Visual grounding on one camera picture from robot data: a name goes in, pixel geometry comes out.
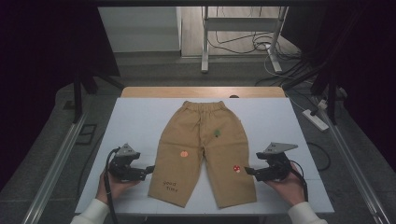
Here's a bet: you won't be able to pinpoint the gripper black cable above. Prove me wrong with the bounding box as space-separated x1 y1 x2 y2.
289 160 309 203
103 147 120 224

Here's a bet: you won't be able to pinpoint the aluminium floor rail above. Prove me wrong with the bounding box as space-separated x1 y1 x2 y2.
319 108 391 224
21 112 89 224

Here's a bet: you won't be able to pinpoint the dark curtain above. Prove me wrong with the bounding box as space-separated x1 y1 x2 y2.
279 0 396 174
0 0 121 190

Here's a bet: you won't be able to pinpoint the white metal stand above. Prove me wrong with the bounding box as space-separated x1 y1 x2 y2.
200 6 290 75

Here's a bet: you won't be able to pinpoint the dark floor plate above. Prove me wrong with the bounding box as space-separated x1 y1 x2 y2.
75 123 98 146

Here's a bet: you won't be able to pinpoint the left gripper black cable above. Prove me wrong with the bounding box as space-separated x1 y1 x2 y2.
103 147 120 224

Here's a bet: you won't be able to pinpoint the wooden table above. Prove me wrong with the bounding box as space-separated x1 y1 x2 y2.
120 86 287 99

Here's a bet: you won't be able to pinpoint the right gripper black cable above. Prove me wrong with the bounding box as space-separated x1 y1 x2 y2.
289 160 309 203

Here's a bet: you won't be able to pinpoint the white cabinet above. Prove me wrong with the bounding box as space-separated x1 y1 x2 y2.
97 7 182 54

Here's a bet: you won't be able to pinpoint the black floor cable loop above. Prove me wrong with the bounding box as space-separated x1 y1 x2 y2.
306 141 332 172

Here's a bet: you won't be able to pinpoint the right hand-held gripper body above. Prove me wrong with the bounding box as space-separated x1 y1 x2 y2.
261 142 299 182

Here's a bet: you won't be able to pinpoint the tan children's pants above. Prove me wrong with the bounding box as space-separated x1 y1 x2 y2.
148 100 258 209

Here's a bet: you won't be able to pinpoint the person's left hand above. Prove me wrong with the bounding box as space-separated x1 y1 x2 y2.
95 170 143 205

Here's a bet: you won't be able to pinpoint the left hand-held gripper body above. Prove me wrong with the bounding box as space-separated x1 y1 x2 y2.
107 143 140 182

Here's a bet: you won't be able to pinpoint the person's right hand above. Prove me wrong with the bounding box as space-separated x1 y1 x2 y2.
264 162 306 207

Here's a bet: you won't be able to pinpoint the tangle of floor cables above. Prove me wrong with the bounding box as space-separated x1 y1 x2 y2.
207 7 303 62

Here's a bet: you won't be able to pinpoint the white power strip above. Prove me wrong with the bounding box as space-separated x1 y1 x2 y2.
302 108 330 132

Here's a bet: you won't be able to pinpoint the black metal stand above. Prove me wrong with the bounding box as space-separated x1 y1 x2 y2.
72 66 126 124
279 59 342 126

